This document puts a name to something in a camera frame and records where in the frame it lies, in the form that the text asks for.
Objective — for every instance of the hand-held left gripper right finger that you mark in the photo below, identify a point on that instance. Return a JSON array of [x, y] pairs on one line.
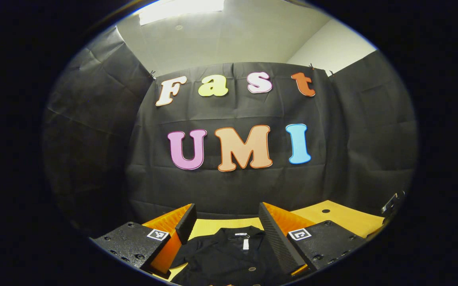
[[276, 238]]

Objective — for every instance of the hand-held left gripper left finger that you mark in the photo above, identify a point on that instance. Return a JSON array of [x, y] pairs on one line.
[[185, 224]]

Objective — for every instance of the black button shirt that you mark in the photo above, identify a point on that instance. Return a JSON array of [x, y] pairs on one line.
[[229, 262]]

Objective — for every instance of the black backdrop cloth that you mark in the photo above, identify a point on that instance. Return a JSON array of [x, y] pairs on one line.
[[233, 178]]

